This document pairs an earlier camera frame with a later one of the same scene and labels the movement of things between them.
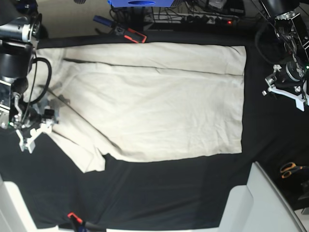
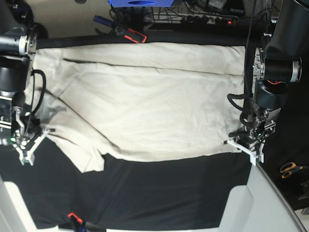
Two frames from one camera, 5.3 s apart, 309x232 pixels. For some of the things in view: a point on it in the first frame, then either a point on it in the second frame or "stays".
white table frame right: (258, 206) stays
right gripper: (289, 79) -> (258, 125)
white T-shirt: (136, 102) stays
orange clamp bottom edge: (78, 220) stays
